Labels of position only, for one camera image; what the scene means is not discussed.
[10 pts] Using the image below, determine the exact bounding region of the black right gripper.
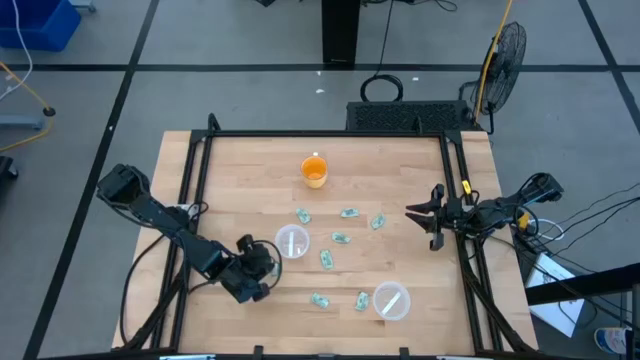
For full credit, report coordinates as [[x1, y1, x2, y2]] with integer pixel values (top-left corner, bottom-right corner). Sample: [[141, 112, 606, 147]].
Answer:
[[405, 183, 479, 252]]

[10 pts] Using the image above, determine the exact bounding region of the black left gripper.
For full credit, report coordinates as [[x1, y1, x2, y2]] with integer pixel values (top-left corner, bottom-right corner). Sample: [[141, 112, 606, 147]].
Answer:
[[219, 233, 278, 305]]

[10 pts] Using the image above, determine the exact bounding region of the white paper sheet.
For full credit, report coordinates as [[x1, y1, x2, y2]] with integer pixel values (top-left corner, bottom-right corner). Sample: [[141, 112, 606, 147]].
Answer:
[[525, 251, 586, 339]]

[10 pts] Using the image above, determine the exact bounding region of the black aluminium table frame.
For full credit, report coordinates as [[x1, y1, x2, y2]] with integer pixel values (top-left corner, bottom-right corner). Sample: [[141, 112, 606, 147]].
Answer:
[[119, 113, 539, 360]]

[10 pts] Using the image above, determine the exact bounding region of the grey cart base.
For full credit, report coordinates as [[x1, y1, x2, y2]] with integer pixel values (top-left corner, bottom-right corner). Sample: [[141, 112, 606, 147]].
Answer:
[[0, 114, 45, 131]]

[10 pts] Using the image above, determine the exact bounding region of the black metal beam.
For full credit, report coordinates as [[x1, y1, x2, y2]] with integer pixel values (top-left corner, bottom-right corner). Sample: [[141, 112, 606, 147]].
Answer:
[[524, 263, 640, 307]]

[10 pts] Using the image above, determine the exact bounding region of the coiled black floor cable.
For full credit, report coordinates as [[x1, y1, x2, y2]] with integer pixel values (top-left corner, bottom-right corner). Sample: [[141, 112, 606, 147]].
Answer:
[[359, 0, 405, 103]]

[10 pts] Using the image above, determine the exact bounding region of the clear plastic cup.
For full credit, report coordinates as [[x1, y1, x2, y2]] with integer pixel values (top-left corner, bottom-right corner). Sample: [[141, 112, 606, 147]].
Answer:
[[274, 224, 311, 260], [372, 281, 412, 322]]

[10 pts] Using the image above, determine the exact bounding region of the orange plastic cup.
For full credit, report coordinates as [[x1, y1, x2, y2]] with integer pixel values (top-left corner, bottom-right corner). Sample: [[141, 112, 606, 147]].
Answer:
[[300, 155, 329, 190]]

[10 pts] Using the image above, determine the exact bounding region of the yellow hose with black foot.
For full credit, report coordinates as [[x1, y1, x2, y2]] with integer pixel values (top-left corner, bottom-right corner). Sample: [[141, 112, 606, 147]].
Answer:
[[0, 60, 57, 154]]

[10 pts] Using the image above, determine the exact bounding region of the white thin cable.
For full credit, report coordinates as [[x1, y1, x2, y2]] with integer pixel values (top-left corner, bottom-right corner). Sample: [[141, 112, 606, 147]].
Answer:
[[0, 0, 34, 102]]

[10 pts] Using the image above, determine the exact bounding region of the black upright column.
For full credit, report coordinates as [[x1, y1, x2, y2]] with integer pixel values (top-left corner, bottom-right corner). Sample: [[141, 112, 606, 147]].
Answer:
[[321, 0, 362, 67]]

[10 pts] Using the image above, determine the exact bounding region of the black perforated computer case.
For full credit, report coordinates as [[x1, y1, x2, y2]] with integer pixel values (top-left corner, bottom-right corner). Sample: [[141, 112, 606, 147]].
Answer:
[[345, 100, 482, 133]]

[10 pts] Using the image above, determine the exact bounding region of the white coiled cable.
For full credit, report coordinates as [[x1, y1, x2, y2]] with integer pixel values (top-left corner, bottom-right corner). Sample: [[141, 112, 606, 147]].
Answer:
[[528, 217, 566, 242]]

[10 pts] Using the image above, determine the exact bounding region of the blue plastic bin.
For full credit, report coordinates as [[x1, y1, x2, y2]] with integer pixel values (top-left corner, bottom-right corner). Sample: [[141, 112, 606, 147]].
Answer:
[[0, 0, 82, 52]]

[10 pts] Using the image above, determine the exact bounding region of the yellow cable by fan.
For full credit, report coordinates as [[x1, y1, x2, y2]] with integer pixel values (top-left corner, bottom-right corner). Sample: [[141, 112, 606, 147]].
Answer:
[[473, 0, 515, 123]]

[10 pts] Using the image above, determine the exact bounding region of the black floor fan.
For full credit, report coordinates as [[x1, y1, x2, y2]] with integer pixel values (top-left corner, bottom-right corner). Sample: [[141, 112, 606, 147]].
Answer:
[[458, 20, 528, 135]]

